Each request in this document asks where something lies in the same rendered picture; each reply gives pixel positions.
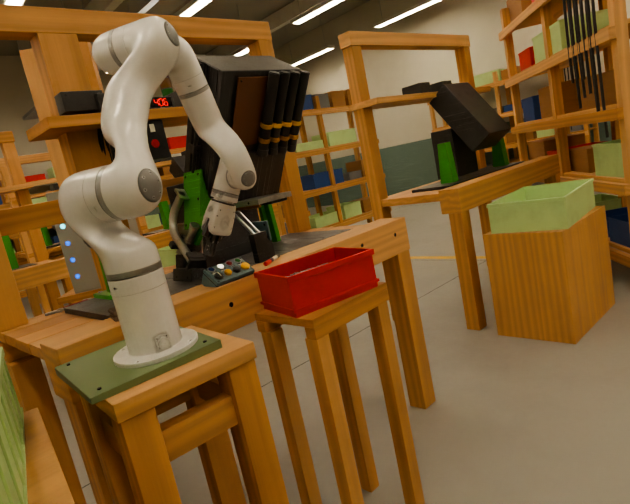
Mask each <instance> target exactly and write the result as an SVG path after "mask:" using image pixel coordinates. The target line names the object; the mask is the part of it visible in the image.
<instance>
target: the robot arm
mask: <svg viewBox="0 0 630 504"><path fill-rule="evenodd" d="M92 56H93V59H94V61H95V63H96V64H97V65H98V66H99V68H100V69H102V70H103V71H105V72H107V73H109V74H112V75H114V76H113V77H112V79H111V80H110V82H109V83H108V85H107V87H106V90H105V93H104V98H103V103H102V110H101V130H102V134H103V136H104V138H105V140H106V141H107V142H108V143H109V144H110V145H111V146H113V147H114V148H115V158H114V160H113V162H112V163H111V164H109V165H105V166H100V167H96V168H92V169H88V170H84V171H80V172H77V173H75V174H73V175H71V176H69V177H68V178H67V179H65V180H64V181H63V183H62V184H61V186H60V188H59V192H58V203H59V208H60V211H61V214H62V216H63V218H64V220H65V221H66V223H67V224H68V225H69V226H70V227H71V229H72V230H73V231H74V232H75V233H76V234H78V235H79V236H80V237H81V238H82V239H83V240H84V241H85V242H86V243H87V244H88V245H89V246H90V247H91V248H92V249H93V250H94V251H95V252H96V253H97V255H98V256H99V258H100V260H101V263H102V266H103V269H104V273H105V276H106V279H107V282H108V286H109V289H110V292H111V296H112V299H113V302H114V306H115V309H116V312H117V315H118V319H119V322H120V325H121V329H122V332H123V335H124V339H125V342H126V346H125V347H123V348H122V349H120V350H119V351H118V352H117V353H116V354H115V355H114V357H113V361H114V364H115V366H117V367H119V368H126V369H128V368H139V367H145V366H149V365H153V364H157V363H160V362H163V361H165V360H168V359H171V358H173V357H175V356H177V355H179V354H181V353H183V352H185V351H186V350H188V349H190V348H191V347H192V346H193V345H194V344H195V343H196V342H197V340H198V334H197V332H196V331H195V330H193V329H187V328H182V329H180V327H179V324H178V320H177V316H176V313H175V309H174V306H173V302H172V298H171V295H170V291H169V287H168V284H167V280H166V277H165V273H164V270H163V266H162V262H161V259H160V255H159V252H158V249H157V247H156V245H155V244H154V242H152V241H151V240H149V239H148V238H145V237H143V236H141V235H139V234H137V233H135V232H133V231H132V230H130V229H129V228H128V227H126V226H125V225H124V224H123V223H122V221H121V220H126V219H131V218H136V217H141V216H144V215H146V214H148V213H150V212H152V211H153V210H154V209H155V208H156V207H157V206H158V204H159V203H160V200H161V197H162V192H163V186H162V181H161V177H160V174H159V172H158V169H157V167H156V164H155V162H154V160H153V157H152V155H151V152H150V149H149V144H148V137H147V123H148V116H149V110H150V104H151V100H152V98H153V96H154V94H155V92H156V90H157V89H158V87H159V86H160V85H161V83H162V82H163V81H164V79H165V78H166V77H167V75H168V76H169V78H170V80H171V82H172V84H173V86H174V88H175V90H176V93H177V95H178V97H179V99H180V101H181V103H182V105H183V107H184V109H185V111H186V113H187V115H188V117H189V120H190V122H191V124H192V126H193V128H194V130H195V131H196V133H197V134H198V136H199V137H200V138H201V139H202V140H204V141H205V142H206V143H207V144H208V145H209V146H211V147H212V149H213V150H214V151H215V152H216V153H217V154H218V156H219V157H220V161H219V165H218V169H217V173H216V176H215V180H214V184H213V188H212V191H211V195H210V196H212V197H214V198H211V200H210V202H209V204H208V206H207V209H206V212H205V215H204V218H203V221H202V226H201V229H202V230H203V231H202V234H201V235H202V236H204V237H205V238H206V246H205V250H204V254H206V255H208V256H215V252H216V249H217V244H219V243H220V240H221V239H224V238H226V236H229V235H230V234H231V232H232V228H233V224H234V219H235V211H236V206H235V204H233V203H237V202H238V198H239V194H240V191H241V190H248V189H251V188H252V187H253V186H254V185H255V183H256V179H257V176H256V171H255V168H254V165H253V162H252V160H251V158H250V155H249V153H248V151H247V149H246V147H245V145H244V144H243V142H242V140H241V139H240V138H239V136H238V135H237V134H236V133H235V132H234V131H233V130H232V129H231V128H230V127H229V126H228V125H227V124H226V122H225V121H224V120H223V118H222V116H221V113H220V111H219V109H218V106H217V104H216V101H215V99H214V97H213V94H212V92H211V90H210V87H209V85H208V83H207V80H206V78H205V76H204V73H203V71H202V69H201V66H200V64H199V62H198V60H197V57H196V55H195V53H194V51H193V49H192V48H191V46H190V45H189V43H188V42H187V41H186V40H184V39H183V38H182V37H180V36H178V34H177V32H176V30H175V29H174V27H173V26H172V25H171V24H170V23H169V22H168V21H167V20H165V19H163V18H161V17H157V16H150V17H146V18H142V19H139V20H137V21H134V22H131V23H128V24H126V25H123V26H120V27H118V28H115V29H112V30H110V31H107V32H105V33H103V34H101V35H100V36H98V37H97V38H96V39H95V41H94V43H93V45H92ZM211 235H212V236H211Z"/></svg>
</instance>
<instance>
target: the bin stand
mask: <svg viewBox="0 0 630 504"><path fill-rule="evenodd" d="M377 284H378V287H375V288H372V289H370V290H367V291H365V292H362V293H360V294H357V295H355V296H352V297H350V298H347V299H344V300H342V301H339V302H337V303H334V304H332V305H329V306H327V307H324V308H322V309H319V310H316V311H314V312H311V313H309V314H306V315H304V316H301V317H299V318H294V317H291V316H287V315H284V314H280V313H277V312H274V311H270V310H267V309H264V310H261V311H259V312H257V313H255V314H254V315H255V319H256V323H257V328H258V331H259V332H261V334H262V338H263V343H264V347H265V351H266V355H267V359H268V364H269V368H270V372H271V376H272V381H273V385H274V389H275V393H276V398H277V402H278V406H279V410H280V415H281V419H282V423H283V427H284V431H285V436H286V440H287V444H288V448H289V453H290V457H291V461H292V465H293V470H294V474H295V478H296V482H297V486H298V491H299V495H300V499H301V503H302V504H322V500H321V496H320V491H319V487H318V482H317V478H316V474H315V469H314V465H313V460H312V456H311V452H310V447H309V443H308V439H307V434H306V430H305V425H304V421H303V417H302V412H301V408H300V404H299V399H298V395H297V390H296V386H295V382H294V377H293V373H292V368H291V364H290V360H289V355H288V351H287V347H286V342H285V338H284V333H283V329H282V327H279V326H281V325H283V324H286V325H294V326H302V327H305V332H306V338H305V341H306V346H307V350H308V355H309V359H310V364H311V368H312V373H313V377H314V382H315V387H316V391H317V396H318V400H319V405H320V409H321V414H322V418H323V423H324V427H325V432H326V436H327V441H328V445H329V450H330V454H331V459H332V463H333V468H334V473H335V477H336V482H337V486H338V491H339V495H340V500H341V504H364V500H363V495H362V490H361V488H362V489H364V490H366V491H368V492H371V493H372V492H373V491H374V490H375V489H376V488H377V487H378V486H379V481H378V476H377V472H376V467H375V462H374V457H373V452H372V447H371V442H370V437H369V433H368V428H367V423H366V418H365V413H364V408H363V403H362V398H361V393H360V389H359V384H358V379H357V374H356V369H355V364H354V359H353V354H352V349H351V345H350V340H349V335H348V330H347V325H346V324H347V323H348V322H350V321H352V320H354V319H356V318H357V317H359V316H361V315H363V314H364V313H366V312H368V317H369V322H370V327H371V332H372V337H373V342H374V347H375V352H376V357H377V363H378V368H379V373H380V378H381V383H382V388H383V393H384V398H385V403H386V408H387V413H388V419H389V424H390V429H391V434H392V439H393V444H394V449H395V454H396V459H397V464H398V470H399V475H400V480H401V485H402V490H403V495H404V500H405V504H425V500H424V495H423V490H422V484H421V479H420V474H419V468H418V463H417V458H416V452H415V447H414V442H413V437H412V431H411V426H410V421H409V415H408V410H407V405H406V399H405V394H404V389H403V383H402V378H401V373H400V368H399V362H398V357H397V352H396V346H395V341H394V336H393V330H392V325H391V320H390V314H389V309H388V304H387V301H388V300H389V296H388V291H387V286H386V282H377ZM328 334H329V335H328ZM329 337H330V339H329ZM330 342H331V344H330ZM331 347H332V349H331ZM332 351H333V354H332ZM333 356H334V358H333ZM334 361H335V363H334ZM335 365H336V368H335ZM336 370H337V372H336ZM337 375H338V377H337ZM338 380H339V382H338ZM339 384H340V387H339ZM340 389H341V391H340ZM341 394H342V396H341ZM342 399H343V401H342ZM343 403H344V405H343ZM344 408H345V410H344ZM345 413H346V415H345ZM346 417H347V420H346ZM347 422H348V424H347ZM348 427H349V429H348ZM349 432H350V434H349ZM350 436H351V438H350ZM351 441H352V443H351ZM352 446H353V448H352ZM353 450H354V453H353ZM354 455H355V457H354ZM355 460H356V462H355ZM356 465H357V467H356ZM357 469H358V471H357ZM358 474H359V476H358ZM359 479H360V481H359ZM360 484H361V486H360Z"/></svg>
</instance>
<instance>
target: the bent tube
mask: <svg viewBox="0 0 630 504"><path fill-rule="evenodd" d="M174 191H175V193H176V194H177V196H176V198H175V200H174V202H173V205H172V207H171V210H170V214H169V230H170V234H171V237H172V239H173V240H174V242H175V244H176V245H177V247H178V248H179V250H180V252H181V253H182V255H183V256H184V258H185V259H186V261H187V263H188V261H189V259H188V257H187V256H186V252H191V251H190V250H189V248H188V247H187V245H186V244H185V242H184V241H183V239H182V238H181V236H180V234H179V232H178V227H177V217H178V212H179V210H180V208H181V205H182V203H183V201H184V200H189V199H190V198H189V196H188V195H187V193H186V191H185V190H184V189H177V188H174Z"/></svg>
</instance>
